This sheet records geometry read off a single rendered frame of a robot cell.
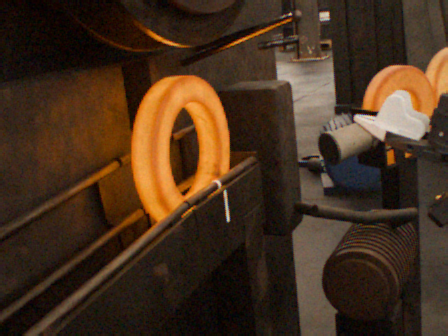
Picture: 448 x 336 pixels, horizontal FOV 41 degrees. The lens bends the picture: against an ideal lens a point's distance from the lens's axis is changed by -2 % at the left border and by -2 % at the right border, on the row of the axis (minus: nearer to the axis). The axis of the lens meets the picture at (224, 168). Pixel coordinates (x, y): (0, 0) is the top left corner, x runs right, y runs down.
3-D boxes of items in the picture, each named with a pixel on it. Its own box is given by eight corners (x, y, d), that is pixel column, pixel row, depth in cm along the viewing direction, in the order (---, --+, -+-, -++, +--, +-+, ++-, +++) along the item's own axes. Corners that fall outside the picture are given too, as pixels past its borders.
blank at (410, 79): (355, 77, 107) (368, 78, 104) (417, 56, 114) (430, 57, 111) (367, 160, 112) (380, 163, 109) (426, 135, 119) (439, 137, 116)
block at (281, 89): (228, 235, 100) (210, 89, 94) (247, 218, 107) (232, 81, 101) (289, 239, 95) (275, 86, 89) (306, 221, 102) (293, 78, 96)
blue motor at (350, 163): (324, 204, 281) (319, 131, 272) (318, 171, 336) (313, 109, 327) (392, 198, 277) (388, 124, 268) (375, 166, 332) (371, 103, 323)
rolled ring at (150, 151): (221, 66, 81) (200, 67, 82) (144, 89, 65) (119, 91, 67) (237, 199, 85) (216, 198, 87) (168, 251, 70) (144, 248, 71)
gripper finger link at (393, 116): (363, 82, 77) (435, 102, 74) (352, 126, 80) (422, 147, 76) (357, 86, 75) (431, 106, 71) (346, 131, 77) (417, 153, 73)
